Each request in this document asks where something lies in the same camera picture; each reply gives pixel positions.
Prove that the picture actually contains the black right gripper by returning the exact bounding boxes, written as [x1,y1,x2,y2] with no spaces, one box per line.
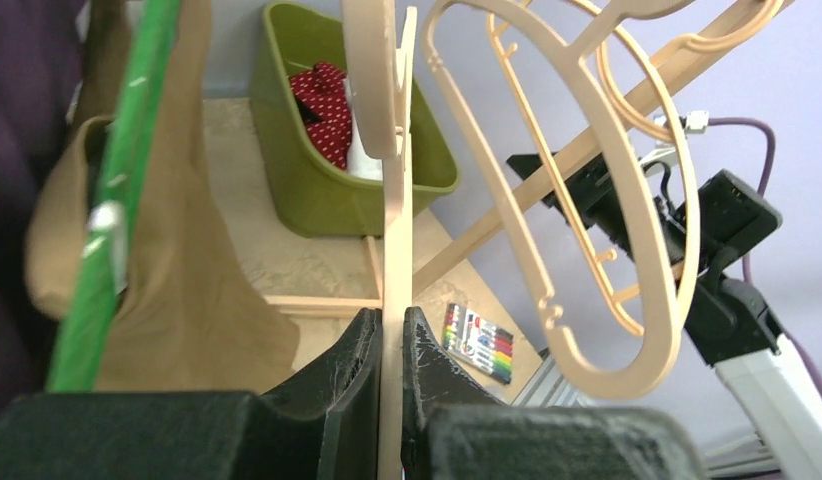
[506,153,684,266]

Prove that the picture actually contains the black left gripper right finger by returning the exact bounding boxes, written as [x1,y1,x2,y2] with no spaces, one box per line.
[401,307,706,479]

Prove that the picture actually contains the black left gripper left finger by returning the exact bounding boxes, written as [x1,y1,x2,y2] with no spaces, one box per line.
[0,309,382,479]

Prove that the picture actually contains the white garment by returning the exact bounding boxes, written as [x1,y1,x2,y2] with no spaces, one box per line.
[343,77,383,181]

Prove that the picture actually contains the red polka dot skirt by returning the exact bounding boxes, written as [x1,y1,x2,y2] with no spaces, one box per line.
[288,61,352,171]

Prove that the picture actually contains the beige plastic hanger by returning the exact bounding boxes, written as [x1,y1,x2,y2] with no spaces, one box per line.
[487,1,783,335]

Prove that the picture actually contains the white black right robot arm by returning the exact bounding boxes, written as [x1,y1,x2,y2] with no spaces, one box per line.
[565,154,822,472]

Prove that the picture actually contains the green plastic hanger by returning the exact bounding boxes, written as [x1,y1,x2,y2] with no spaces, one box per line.
[47,0,181,392]

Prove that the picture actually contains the marker pen pack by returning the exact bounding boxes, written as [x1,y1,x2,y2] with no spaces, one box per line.
[443,303,514,385]

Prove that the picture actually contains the wooden clothes rack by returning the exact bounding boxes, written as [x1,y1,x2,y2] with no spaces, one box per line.
[261,0,800,319]

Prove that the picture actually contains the tan garment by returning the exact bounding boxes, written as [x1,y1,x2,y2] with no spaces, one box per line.
[25,1,299,393]

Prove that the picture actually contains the green plastic bin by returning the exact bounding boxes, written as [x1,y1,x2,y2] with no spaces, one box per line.
[249,0,461,240]

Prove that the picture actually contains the purple garment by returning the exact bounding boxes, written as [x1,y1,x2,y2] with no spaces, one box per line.
[0,0,85,413]

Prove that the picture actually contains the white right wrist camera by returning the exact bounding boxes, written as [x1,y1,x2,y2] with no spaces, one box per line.
[639,109,710,180]

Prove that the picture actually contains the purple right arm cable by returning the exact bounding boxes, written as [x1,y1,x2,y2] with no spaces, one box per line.
[707,116,822,405]

